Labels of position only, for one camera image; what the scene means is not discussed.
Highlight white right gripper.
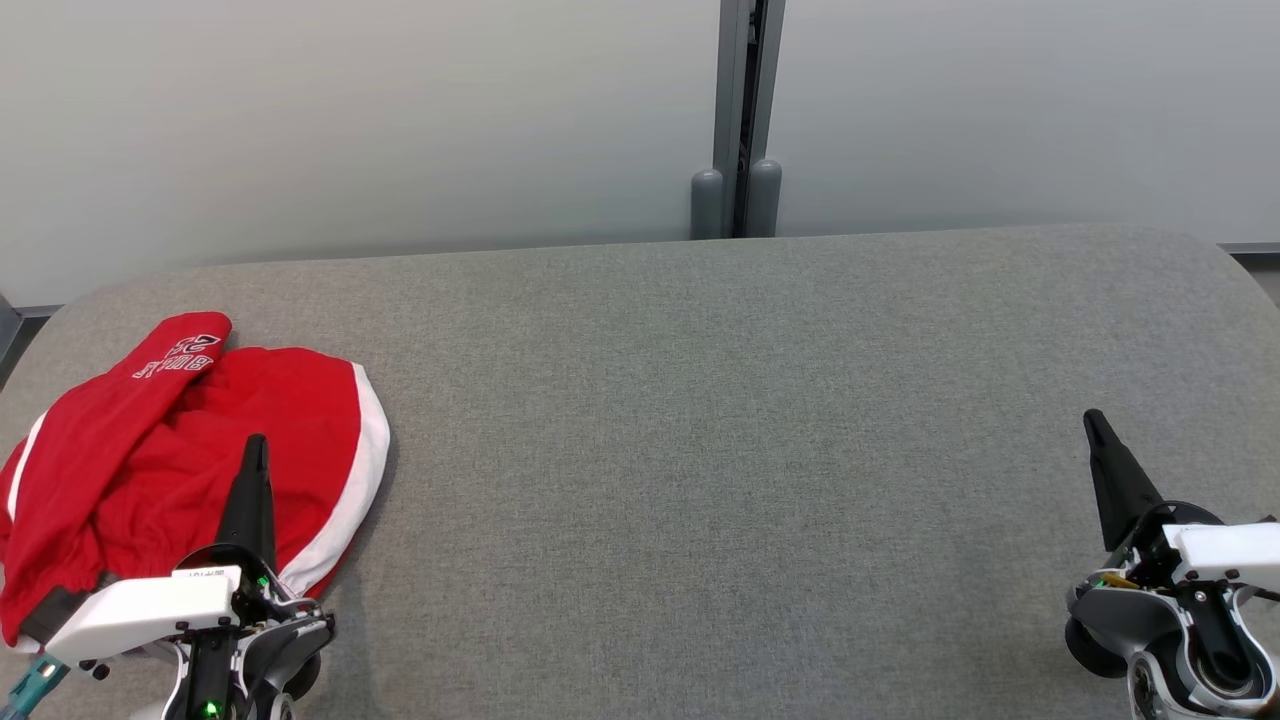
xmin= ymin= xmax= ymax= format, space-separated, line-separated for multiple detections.
xmin=1085 ymin=410 xmax=1280 ymax=589

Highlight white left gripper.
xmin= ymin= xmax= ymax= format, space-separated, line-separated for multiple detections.
xmin=45 ymin=434 xmax=276 ymax=663

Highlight red shorts with white stripe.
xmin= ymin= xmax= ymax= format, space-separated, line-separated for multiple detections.
xmin=95 ymin=345 xmax=391 ymax=601

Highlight red shirt with white sleeves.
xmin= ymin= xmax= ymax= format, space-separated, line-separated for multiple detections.
xmin=0 ymin=312 xmax=233 ymax=651

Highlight teal left camera connector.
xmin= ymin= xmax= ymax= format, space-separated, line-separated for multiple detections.
xmin=0 ymin=655 xmax=71 ymax=717

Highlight grey cylindrical post foot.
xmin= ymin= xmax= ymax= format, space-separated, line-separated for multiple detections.
xmin=690 ymin=168 xmax=724 ymax=241
xmin=745 ymin=158 xmax=783 ymax=239

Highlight grey metal partition post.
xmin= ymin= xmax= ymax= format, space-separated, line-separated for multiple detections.
xmin=713 ymin=0 xmax=786 ymax=239

